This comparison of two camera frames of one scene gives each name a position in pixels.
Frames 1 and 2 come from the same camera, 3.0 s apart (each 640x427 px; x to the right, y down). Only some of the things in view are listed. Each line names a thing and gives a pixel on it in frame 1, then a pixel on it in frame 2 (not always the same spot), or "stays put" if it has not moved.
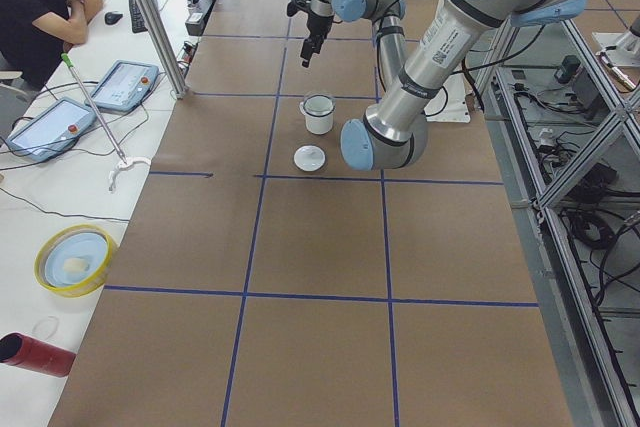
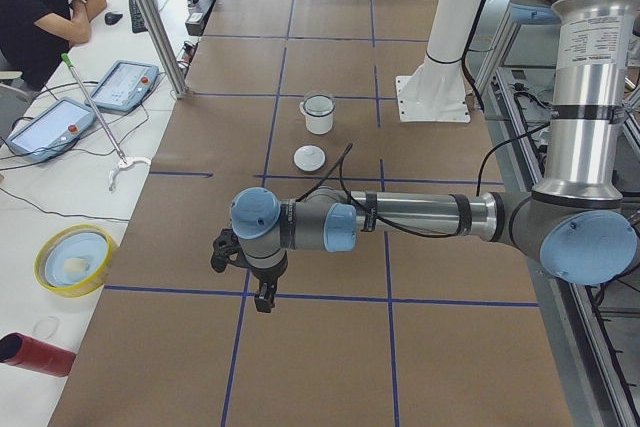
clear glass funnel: (318, 105) stays put
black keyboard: (137, 21) stays put
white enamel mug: (318, 110) stays put
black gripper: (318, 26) -> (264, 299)
